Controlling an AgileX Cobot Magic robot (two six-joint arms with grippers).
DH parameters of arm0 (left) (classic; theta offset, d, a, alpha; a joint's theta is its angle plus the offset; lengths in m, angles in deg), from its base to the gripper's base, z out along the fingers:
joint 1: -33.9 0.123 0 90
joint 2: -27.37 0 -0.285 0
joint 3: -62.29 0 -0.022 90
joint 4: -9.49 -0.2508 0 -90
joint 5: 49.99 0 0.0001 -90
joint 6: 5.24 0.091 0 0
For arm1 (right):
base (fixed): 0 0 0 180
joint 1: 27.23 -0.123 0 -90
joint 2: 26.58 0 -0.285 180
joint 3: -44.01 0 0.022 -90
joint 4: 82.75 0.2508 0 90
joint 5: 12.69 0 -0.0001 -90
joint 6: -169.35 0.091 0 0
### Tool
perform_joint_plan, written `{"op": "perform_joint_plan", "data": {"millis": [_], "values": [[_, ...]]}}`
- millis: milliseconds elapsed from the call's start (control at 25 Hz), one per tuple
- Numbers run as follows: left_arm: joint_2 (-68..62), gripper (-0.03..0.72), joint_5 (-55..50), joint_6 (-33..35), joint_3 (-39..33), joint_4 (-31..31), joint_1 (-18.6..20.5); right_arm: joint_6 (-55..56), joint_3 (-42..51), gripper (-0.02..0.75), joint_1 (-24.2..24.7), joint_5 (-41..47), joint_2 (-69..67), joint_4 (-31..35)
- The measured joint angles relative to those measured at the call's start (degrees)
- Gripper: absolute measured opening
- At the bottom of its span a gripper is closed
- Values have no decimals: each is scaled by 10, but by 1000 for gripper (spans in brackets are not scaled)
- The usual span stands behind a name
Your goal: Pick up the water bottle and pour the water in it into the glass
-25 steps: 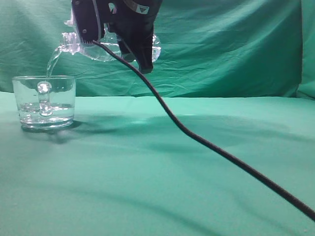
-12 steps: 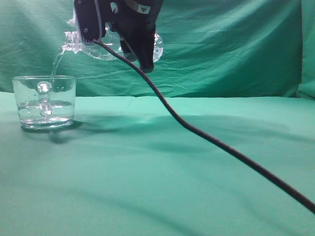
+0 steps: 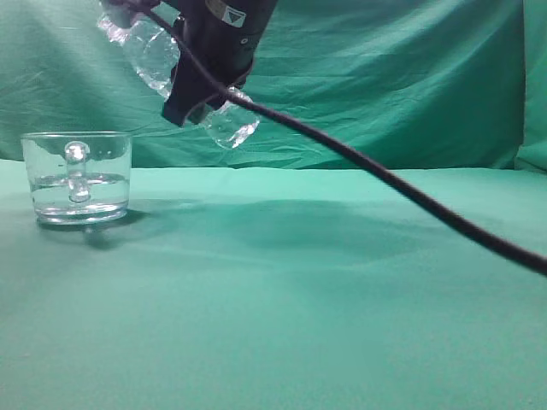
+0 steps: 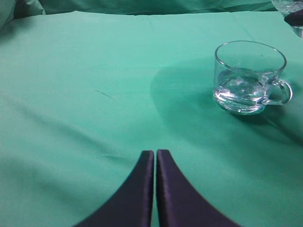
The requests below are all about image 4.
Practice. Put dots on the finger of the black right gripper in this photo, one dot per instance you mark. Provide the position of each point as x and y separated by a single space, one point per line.
295 18

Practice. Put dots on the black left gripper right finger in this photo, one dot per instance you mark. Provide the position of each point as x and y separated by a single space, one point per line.
178 202

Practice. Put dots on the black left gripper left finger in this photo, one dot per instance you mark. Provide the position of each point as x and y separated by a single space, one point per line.
131 205

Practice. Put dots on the clear plastic water bottle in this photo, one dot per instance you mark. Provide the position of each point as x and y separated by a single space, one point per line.
286 7

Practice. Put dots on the clear glass mug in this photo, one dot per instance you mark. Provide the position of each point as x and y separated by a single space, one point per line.
247 77

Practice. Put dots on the green cloth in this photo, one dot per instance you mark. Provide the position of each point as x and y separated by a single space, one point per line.
82 94

